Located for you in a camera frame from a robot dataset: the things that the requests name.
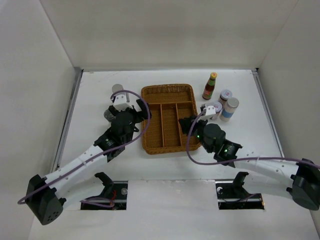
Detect purple cable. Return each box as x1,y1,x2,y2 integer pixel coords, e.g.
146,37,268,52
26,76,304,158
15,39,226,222
185,109,320,169
17,89,153,205

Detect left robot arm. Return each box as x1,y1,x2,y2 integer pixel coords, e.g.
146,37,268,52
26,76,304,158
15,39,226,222
24,96,152,226

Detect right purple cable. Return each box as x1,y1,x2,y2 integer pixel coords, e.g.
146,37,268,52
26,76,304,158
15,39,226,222
185,109,320,169

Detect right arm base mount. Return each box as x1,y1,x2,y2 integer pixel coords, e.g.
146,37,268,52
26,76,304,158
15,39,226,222
215,172,265,210

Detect spice jar red label lid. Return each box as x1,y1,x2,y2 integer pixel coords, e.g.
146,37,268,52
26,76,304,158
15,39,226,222
218,89,233,107

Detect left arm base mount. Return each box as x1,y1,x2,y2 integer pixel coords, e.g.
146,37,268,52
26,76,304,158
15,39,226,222
80,172,129,211

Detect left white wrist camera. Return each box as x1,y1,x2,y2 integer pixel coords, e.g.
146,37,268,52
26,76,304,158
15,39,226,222
112,94,133,112

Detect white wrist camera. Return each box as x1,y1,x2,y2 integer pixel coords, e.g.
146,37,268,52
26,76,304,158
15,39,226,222
112,94,133,112
199,104,218,121

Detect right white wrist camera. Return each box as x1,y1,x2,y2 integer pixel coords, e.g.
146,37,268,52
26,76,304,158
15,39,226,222
199,104,218,121

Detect white shaker blue label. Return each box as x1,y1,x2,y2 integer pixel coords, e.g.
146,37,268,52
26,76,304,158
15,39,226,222
219,97,239,122

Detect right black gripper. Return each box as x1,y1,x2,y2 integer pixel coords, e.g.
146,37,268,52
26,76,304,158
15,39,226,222
179,113,214,154

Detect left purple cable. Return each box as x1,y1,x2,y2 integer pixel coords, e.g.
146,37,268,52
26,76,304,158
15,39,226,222
17,89,153,205

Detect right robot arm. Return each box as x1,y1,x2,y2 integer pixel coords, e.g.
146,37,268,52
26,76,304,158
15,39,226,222
178,115,320,211

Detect dark pepper grinder jar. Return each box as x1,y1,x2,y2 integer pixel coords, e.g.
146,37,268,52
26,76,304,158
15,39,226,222
103,109,116,123

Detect white shaker silver cap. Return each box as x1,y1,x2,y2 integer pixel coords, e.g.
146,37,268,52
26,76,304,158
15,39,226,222
111,83,130,103

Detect brown wicker tray basket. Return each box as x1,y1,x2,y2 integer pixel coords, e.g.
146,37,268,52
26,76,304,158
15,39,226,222
141,83,198,155

